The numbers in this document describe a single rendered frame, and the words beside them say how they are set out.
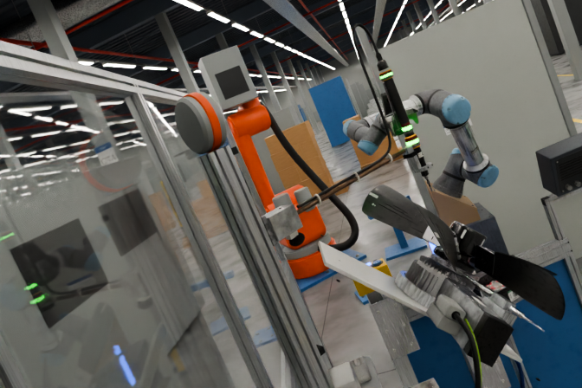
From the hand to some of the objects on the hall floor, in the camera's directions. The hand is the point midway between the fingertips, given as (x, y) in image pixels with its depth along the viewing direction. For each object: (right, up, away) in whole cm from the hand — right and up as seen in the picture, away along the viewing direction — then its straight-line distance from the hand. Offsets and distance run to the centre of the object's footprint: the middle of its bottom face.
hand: (403, 113), depth 164 cm
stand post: (+34, -166, +7) cm, 170 cm away
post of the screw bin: (+74, -146, +37) cm, 168 cm away
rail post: (+113, -128, +55) cm, 179 cm away
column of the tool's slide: (+11, -179, -20) cm, 181 cm away
